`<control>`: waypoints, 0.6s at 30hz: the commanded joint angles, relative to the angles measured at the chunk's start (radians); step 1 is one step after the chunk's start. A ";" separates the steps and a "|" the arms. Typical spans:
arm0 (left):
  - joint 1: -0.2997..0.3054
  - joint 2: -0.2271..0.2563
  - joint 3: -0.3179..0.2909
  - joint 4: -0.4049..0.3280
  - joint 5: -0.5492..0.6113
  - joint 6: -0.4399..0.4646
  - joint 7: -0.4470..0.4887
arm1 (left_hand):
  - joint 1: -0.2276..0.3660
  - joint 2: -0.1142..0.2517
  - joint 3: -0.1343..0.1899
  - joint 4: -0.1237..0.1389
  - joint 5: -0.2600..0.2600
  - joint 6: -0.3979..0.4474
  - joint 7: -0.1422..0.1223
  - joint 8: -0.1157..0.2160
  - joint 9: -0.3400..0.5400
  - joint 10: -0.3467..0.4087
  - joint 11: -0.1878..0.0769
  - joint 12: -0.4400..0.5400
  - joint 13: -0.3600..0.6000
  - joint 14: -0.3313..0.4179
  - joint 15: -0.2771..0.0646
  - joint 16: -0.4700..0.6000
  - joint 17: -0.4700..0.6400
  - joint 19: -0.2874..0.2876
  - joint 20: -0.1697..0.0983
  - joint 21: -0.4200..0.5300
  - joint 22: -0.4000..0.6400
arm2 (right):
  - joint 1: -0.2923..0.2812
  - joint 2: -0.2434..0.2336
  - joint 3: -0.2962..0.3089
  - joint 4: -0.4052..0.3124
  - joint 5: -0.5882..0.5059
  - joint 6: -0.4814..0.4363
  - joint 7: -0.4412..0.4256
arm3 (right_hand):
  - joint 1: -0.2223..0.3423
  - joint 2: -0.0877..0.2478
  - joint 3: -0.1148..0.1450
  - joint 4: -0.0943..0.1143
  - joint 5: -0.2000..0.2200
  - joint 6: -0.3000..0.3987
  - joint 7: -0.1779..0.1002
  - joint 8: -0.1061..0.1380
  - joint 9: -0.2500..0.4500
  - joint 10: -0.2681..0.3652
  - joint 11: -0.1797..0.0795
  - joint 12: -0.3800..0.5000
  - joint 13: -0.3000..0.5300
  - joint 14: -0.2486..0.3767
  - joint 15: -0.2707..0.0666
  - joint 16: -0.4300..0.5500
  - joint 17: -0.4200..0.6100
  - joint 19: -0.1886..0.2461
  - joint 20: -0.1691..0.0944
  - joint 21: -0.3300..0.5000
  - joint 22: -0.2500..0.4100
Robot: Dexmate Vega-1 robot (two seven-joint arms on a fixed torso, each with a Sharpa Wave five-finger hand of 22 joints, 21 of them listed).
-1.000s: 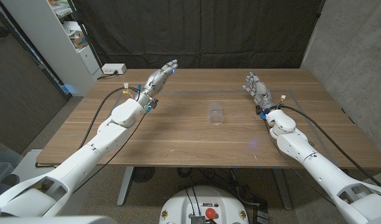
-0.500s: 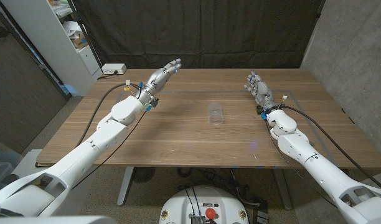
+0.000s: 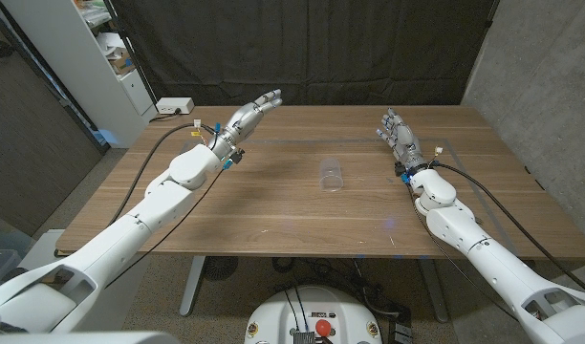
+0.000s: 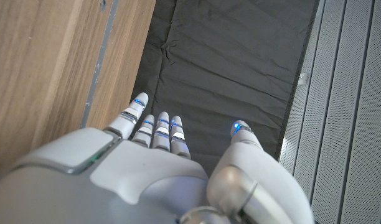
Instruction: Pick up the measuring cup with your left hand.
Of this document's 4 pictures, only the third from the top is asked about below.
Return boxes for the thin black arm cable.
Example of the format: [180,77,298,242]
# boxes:
[103,166,225,290]
[406,183,518,321]

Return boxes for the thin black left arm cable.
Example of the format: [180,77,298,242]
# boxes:
[103,166,225,290]

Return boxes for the clear plastic measuring cup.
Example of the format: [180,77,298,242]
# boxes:
[318,157,345,193]

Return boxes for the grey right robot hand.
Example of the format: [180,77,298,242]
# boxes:
[376,107,430,172]

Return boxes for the white shelf cabinet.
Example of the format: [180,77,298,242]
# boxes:
[0,0,159,149]

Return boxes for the black floor cables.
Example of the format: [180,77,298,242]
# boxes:
[272,257,413,326]

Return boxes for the white power strip box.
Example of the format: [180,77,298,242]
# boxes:
[156,97,196,116]

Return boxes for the cardboard box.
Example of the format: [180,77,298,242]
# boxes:
[108,47,136,75]

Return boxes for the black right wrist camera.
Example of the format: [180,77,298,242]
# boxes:
[394,161,413,185]

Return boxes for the black fabric backdrop curtain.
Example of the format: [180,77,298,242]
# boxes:
[109,0,497,107]

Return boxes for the black round floor device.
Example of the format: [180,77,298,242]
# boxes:
[204,256,240,282]

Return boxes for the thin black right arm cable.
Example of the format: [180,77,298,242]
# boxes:
[406,183,518,321]

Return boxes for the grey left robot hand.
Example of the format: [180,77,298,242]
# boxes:
[208,88,284,161]

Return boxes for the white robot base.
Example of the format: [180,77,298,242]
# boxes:
[244,285,383,344]

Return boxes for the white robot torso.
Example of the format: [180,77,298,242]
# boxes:
[0,332,179,344]

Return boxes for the dark wooden door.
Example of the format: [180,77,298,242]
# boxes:
[0,4,105,235]

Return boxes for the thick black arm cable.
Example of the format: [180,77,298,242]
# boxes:
[435,161,585,295]
[108,122,217,228]

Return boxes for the black backdrop stand pole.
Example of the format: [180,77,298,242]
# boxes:
[103,0,158,109]

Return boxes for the grey metal table leg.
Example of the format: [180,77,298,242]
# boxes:
[418,258,450,324]
[179,255,207,317]

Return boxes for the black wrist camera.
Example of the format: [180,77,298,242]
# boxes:
[223,147,246,169]
[394,161,413,185]

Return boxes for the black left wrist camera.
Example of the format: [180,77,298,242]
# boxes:
[223,147,246,169]

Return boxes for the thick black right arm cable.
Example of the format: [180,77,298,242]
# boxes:
[435,161,585,295]

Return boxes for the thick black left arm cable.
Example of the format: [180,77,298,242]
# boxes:
[108,122,217,228]

